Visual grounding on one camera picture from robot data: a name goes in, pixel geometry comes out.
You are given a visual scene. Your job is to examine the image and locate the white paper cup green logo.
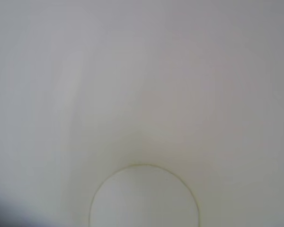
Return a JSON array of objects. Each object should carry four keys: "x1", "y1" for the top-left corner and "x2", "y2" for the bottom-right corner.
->
[{"x1": 0, "y1": 0, "x2": 284, "y2": 227}]

